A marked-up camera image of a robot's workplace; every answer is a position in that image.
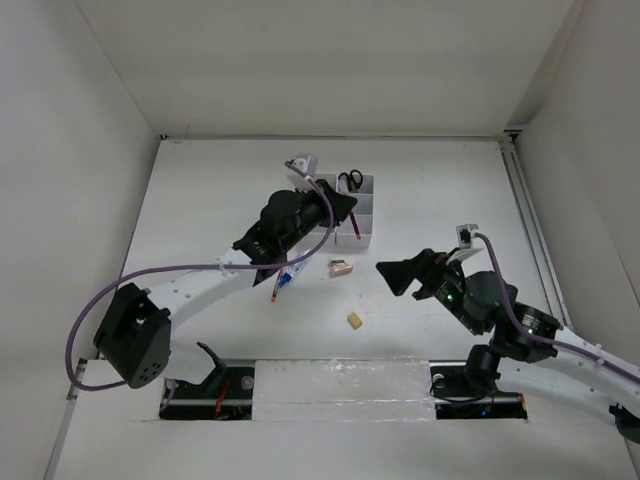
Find yellow eraser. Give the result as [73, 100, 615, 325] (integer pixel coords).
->
[347, 313, 363, 330]

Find black handled scissors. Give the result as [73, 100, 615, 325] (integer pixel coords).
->
[337, 169, 364, 193]

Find metal rail right side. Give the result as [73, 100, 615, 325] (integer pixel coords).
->
[498, 130, 573, 329]

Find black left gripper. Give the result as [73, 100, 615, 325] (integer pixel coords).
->
[281, 179, 355, 252]

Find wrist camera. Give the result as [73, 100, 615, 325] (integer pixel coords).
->
[285, 153, 319, 185]
[447, 224, 481, 264]

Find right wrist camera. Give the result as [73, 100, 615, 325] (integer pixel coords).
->
[447, 224, 481, 264]

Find pink white stapler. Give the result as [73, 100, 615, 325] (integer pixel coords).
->
[329, 259, 353, 278]

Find metal front rail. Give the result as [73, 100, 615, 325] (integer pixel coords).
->
[67, 357, 531, 407]

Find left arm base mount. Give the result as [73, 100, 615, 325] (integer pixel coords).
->
[159, 342, 255, 421]

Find white right organizer bin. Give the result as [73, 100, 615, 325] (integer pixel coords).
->
[335, 174, 375, 250]

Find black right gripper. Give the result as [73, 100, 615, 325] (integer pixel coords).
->
[375, 247, 483, 335]

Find metal rail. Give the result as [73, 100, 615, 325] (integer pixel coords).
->
[498, 130, 573, 329]
[67, 357, 531, 407]

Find clear blue glue bottle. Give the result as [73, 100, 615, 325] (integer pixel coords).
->
[279, 258, 310, 291]

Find red pen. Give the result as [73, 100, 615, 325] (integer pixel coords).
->
[271, 269, 283, 303]
[349, 212, 362, 240]

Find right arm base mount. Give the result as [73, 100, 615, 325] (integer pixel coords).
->
[429, 345, 528, 420]

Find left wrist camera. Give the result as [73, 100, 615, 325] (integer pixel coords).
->
[285, 153, 319, 185]

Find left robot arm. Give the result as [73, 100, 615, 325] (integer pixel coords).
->
[94, 180, 357, 397]

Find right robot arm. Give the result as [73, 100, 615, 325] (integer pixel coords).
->
[376, 249, 639, 443]

